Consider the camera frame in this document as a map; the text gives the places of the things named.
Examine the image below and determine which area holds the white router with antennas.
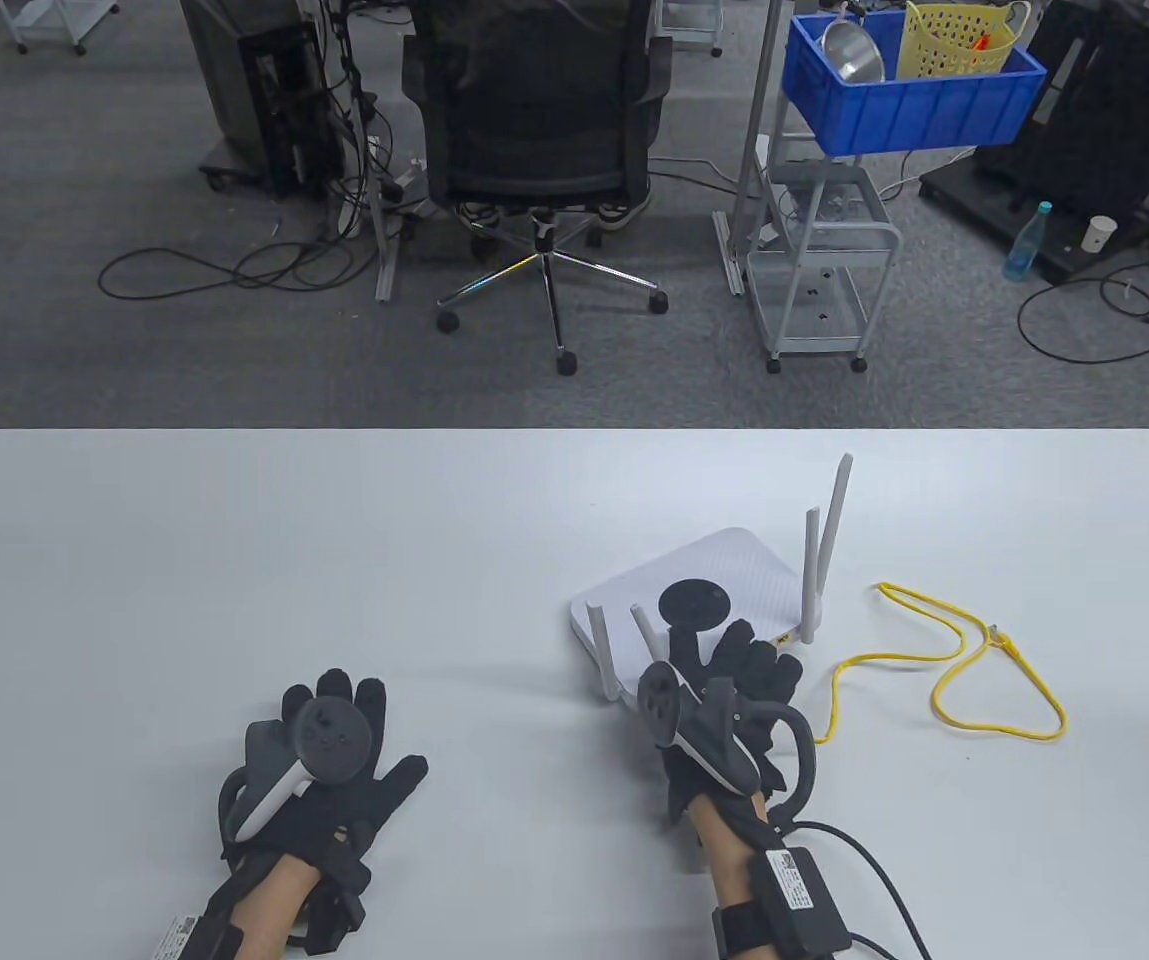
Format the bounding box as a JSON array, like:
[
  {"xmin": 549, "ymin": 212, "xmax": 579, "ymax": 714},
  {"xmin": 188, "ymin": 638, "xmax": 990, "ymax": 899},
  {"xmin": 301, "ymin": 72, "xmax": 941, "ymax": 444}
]
[{"xmin": 568, "ymin": 453, "xmax": 857, "ymax": 713}]

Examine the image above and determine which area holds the person's right forearm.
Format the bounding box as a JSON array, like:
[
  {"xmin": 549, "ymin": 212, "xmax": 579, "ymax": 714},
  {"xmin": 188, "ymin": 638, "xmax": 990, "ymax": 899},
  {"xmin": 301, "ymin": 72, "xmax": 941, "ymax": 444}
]
[{"xmin": 684, "ymin": 792, "xmax": 771, "ymax": 960}]

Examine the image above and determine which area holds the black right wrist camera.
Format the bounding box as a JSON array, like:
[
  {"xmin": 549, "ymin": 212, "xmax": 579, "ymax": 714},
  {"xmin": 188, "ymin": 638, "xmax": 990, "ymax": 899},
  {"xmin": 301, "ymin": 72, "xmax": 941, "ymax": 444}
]
[{"xmin": 711, "ymin": 846, "xmax": 852, "ymax": 960}]

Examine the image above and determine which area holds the white rolling cart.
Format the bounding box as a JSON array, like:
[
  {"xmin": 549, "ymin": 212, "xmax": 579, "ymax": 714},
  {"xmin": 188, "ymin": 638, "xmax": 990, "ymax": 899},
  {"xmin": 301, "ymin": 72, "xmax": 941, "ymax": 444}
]
[{"xmin": 0, "ymin": 0, "xmax": 122, "ymax": 57}]

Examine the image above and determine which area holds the grey white left glove controller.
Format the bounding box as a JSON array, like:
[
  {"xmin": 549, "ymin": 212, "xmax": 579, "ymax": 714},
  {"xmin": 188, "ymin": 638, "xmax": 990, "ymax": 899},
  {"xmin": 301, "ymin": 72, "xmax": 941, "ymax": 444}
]
[{"xmin": 218, "ymin": 698, "xmax": 377, "ymax": 847}]

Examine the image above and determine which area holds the grey metal desk leg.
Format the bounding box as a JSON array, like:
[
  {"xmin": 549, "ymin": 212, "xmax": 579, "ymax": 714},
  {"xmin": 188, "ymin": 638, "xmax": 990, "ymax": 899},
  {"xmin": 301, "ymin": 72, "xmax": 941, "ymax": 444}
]
[
  {"xmin": 712, "ymin": 0, "xmax": 787, "ymax": 298},
  {"xmin": 334, "ymin": 0, "xmax": 407, "ymax": 303}
]

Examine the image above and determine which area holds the person's right hand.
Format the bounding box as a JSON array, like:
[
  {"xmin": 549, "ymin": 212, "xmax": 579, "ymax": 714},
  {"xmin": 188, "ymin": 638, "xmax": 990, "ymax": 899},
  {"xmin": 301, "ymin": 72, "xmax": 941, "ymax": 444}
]
[{"xmin": 660, "ymin": 618, "xmax": 805, "ymax": 827}]

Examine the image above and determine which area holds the grey white glove controller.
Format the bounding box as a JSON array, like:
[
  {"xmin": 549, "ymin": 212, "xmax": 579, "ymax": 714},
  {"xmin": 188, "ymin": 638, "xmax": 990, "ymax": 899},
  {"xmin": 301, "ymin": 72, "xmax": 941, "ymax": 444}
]
[
  {"xmin": 636, "ymin": 660, "xmax": 821, "ymax": 813},
  {"xmin": 218, "ymin": 698, "xmax": 377, "ymax": 847}
]

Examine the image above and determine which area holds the yellow network cable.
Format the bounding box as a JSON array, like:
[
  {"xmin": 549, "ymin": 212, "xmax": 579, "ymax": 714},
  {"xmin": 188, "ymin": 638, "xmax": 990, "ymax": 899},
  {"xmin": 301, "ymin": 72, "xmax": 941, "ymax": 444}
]
[{"xmin": 813, "ymin": 582, "xmax": 1069, "ymax": 747}]

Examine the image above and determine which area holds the black mesh office chair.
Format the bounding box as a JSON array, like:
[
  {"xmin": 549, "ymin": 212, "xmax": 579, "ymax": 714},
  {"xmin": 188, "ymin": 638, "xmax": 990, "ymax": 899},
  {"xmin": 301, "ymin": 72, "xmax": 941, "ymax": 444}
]
[{"xmin": 401, "ymin": 0, "xmax": 676, "ymax": 377}]

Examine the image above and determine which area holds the person's left hand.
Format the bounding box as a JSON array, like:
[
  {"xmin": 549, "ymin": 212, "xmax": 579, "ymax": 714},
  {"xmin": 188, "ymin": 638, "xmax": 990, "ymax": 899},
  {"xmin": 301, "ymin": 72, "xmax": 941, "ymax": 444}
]
[{"xmin": 222, "ymin": 668, "xmax": 430, "ymax": 873}]

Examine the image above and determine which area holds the grey white right glove controller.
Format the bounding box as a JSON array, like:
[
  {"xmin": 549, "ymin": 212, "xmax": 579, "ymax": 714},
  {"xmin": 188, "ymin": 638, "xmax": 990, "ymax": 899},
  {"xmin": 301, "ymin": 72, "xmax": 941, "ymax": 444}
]
[{"xmin": 636, "ymin": 660, "xmax": 821, "ymax": 813}]

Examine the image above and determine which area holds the black equipment stand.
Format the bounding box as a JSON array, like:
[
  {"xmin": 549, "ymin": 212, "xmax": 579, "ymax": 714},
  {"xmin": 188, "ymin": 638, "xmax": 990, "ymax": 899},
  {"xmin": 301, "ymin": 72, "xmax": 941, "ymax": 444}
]
[{"xmin": 918, "ymin": 0, "xmax": 1149, "ymax": 285}]

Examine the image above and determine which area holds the clear blue-capped bottle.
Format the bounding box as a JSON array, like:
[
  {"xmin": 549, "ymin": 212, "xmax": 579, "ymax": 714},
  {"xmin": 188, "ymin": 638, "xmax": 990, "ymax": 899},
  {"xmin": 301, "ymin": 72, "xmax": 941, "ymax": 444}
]
[{"xmin": 1001, "ymin": 201, "xmax": 1056, "ymax": 284}]

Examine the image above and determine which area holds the blue plastic crate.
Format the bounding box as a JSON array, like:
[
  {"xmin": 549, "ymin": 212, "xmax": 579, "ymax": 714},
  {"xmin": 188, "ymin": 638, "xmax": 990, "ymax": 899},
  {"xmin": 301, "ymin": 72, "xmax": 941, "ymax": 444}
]
[{"xmin": 784, "ymin": 12, "xmax": 1049, "ymax": 158}]

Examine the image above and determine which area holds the grey rolling cart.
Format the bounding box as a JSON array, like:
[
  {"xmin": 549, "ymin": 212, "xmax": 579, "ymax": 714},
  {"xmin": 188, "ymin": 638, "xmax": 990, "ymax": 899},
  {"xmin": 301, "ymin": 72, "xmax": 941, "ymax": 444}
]
[{"xmin": 742, "ymin": 98, "xmax": 904, "ymax": 377}]

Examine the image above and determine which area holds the yellow plastic basket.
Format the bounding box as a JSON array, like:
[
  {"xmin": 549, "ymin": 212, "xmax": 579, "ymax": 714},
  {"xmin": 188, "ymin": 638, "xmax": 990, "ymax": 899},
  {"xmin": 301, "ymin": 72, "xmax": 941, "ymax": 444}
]
[{"xmin": 898, "ymin": 0, "xmax": 1033, "ymax": 82}]

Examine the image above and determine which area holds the person's left forearm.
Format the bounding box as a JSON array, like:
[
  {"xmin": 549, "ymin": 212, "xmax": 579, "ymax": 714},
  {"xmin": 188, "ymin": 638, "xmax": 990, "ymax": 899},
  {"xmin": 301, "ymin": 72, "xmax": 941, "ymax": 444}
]
[{"xmin": 230, "ymin": 858, "xmax": 325, "ymax": 960}]

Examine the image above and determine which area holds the black floor cable loop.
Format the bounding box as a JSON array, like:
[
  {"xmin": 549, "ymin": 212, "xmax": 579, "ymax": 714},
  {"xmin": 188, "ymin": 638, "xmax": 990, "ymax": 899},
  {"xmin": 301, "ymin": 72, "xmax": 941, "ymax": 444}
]
[
  {"xmin": 1016, "ymin": 262, "xmax": 1149, "ymax": 365},
  {"xmin": 97, "ymin": 205, "xmax": 380, "ymax": 301}
]

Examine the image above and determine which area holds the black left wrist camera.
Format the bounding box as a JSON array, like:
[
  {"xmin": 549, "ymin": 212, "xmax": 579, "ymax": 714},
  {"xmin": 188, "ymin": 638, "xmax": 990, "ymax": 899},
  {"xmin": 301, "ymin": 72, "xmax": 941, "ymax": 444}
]
[{"xmin": 148, "ymin": 858, "xmax": 372, "ymax": 960}]

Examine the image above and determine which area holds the metal bowl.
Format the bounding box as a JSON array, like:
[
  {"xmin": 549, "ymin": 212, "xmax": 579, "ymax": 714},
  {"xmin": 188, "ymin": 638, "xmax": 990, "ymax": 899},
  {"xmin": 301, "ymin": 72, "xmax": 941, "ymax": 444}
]
[{"xmin": 818, "ymin": 8, "xmax": 887, "ymax": 88}]

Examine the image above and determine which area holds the black computer tower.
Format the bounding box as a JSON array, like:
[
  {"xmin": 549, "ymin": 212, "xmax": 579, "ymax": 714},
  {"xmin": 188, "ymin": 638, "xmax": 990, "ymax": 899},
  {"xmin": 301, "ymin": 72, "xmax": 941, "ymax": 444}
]
[{"xmin": 178, "ymin": 0, "xmax": 347, "ymax": 197}]

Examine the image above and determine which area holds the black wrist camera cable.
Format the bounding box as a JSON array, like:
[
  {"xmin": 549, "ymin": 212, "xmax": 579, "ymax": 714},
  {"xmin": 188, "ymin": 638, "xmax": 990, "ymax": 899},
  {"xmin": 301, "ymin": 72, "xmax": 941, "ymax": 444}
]
[{"xmin": 772, "ymin": 818, "xmax": 935, "ymax": 960}]

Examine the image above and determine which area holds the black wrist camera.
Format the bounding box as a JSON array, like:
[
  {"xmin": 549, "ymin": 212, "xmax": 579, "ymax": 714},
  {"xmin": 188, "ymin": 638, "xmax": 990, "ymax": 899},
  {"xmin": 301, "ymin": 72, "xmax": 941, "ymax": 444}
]
[
  {"xmin": 711, "ymin": 846, "xmax": 852, "ymax": 960},
  {"xmin": 148, "ymin": 858, "xmax": 372, "ymax": 960}
]

